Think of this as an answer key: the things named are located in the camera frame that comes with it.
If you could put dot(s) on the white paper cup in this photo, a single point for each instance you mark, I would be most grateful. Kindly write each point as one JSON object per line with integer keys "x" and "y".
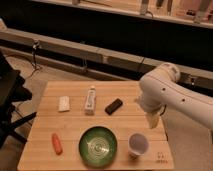
{"x": 137, "y": 145}

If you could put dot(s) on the white tube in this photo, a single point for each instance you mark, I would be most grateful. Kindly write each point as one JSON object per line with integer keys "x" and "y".
{"x": 90, "y": 102}

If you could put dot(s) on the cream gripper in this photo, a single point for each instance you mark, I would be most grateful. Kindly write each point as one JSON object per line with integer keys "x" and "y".
{"x": 153, "y": 119}

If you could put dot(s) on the green ceramic bowl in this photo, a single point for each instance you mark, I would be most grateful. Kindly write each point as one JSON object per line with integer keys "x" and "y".
{"x": 98, "y": 147}

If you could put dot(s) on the white rectangular block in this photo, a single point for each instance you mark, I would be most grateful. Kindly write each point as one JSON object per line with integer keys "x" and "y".
{"x": 64, "y": 104}

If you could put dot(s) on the black rectangular block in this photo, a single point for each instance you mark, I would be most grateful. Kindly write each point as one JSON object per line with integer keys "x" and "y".
{"x": 113, "y": 106}

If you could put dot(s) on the orange carrot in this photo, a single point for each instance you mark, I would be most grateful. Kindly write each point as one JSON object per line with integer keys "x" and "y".
{"x": 56, "y": 144}

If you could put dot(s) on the black office chair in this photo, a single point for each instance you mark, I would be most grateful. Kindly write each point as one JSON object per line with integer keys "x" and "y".
{"x": 11, "y": 90}

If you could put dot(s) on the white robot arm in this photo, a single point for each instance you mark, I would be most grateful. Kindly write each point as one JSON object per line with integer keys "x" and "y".
{"x": 159, "y": 87}

